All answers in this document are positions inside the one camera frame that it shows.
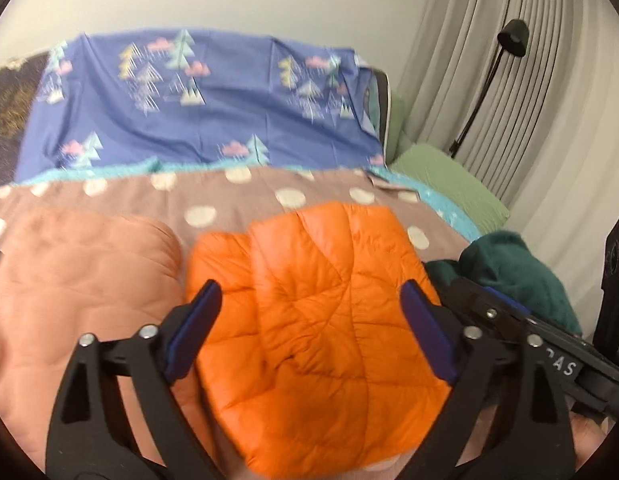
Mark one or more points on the dark patterned cloth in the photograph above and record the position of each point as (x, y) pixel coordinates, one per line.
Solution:
(9, 110)

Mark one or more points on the blue tree-print sheet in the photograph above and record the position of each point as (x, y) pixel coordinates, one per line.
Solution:
(214, 120)

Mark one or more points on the orange puffer jacket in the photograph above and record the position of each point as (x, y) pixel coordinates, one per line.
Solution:
(314, 335)

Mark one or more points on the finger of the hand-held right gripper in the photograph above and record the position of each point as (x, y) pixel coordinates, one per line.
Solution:
(489, 307)

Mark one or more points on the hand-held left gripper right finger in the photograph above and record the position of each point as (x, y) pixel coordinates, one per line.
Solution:
(429, 332)

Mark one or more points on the black floor lamp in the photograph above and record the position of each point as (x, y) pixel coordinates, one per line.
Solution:
(513, 35)

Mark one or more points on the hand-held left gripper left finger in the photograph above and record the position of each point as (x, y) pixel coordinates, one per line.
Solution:
(197, 327)

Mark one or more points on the grey curtain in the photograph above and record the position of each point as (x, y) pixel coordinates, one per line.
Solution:
(564, 135)

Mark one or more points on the green pillow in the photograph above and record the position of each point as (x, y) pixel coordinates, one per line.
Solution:
(454, 180)

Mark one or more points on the peach puffer jacket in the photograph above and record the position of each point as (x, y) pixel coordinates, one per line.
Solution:
(79, 285)

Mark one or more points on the dark framed board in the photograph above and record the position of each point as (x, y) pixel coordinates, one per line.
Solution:
(384, 110)

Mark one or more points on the pink polka dot blanket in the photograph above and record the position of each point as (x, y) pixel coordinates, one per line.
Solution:
(249, 200)

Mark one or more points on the dark green cloth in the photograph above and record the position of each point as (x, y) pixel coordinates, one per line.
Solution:
(509, 270)

